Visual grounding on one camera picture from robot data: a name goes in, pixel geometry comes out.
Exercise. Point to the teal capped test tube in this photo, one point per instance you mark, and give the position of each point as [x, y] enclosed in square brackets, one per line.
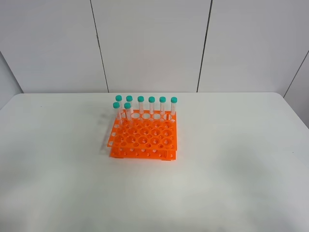
[128, 110]

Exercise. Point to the orange test tube rack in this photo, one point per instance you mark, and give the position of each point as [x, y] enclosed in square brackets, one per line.
[144, 137]

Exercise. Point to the back row tube far right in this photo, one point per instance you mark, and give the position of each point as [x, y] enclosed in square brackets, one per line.
[174, 101]

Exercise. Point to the second row teal capped tube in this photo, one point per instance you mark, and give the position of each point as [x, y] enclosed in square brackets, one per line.
[118, 116]

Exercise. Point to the back row tube far left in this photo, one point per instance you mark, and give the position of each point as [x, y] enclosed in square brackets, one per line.
[118, 99]

